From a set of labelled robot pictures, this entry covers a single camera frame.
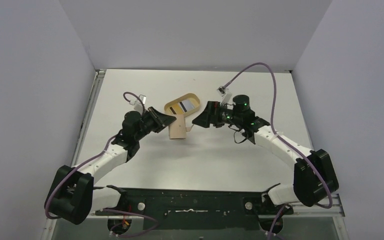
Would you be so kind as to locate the grey card with black stripe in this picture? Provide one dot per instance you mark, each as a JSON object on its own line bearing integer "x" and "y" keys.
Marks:
{"x": 188, "y": 105}

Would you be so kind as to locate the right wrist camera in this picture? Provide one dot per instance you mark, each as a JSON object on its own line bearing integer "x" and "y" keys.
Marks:
{"x": 225, "y": 94}

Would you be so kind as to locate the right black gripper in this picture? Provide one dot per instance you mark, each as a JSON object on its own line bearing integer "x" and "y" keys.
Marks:
{"x": 214, "y": 113}

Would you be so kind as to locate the yellow card with black stripe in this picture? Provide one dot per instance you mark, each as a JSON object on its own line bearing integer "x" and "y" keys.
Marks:
{"x": 176, "y": 109}

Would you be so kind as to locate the beige oval tray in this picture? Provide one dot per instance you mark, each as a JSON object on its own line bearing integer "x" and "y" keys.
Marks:
{"x": 193, "y": 97}

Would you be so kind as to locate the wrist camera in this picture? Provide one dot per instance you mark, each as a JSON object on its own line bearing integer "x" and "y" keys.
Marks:
{"x": 138, "y": 100}
{"x": 225, "y": 94}

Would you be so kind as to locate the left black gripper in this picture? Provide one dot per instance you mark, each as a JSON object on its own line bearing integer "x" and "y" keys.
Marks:
{"x": 160, "y": 120}

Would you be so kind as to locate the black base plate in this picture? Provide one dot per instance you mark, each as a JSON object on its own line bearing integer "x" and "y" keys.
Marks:
{"x": 163, "y": 209}

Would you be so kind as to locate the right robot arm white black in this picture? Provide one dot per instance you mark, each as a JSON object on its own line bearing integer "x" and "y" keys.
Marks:
{"x": 314, "y": 177}

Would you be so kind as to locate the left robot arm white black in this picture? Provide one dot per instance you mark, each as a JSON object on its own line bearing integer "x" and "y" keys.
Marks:
{"x": 89, "y": 179}

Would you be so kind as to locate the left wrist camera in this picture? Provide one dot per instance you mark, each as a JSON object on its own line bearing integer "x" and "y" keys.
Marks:
{"x": 138, "y": 100}

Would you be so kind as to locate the beige leather card holder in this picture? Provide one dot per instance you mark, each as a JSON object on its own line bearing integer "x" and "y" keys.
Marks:
{"x": 178, "y": 129}

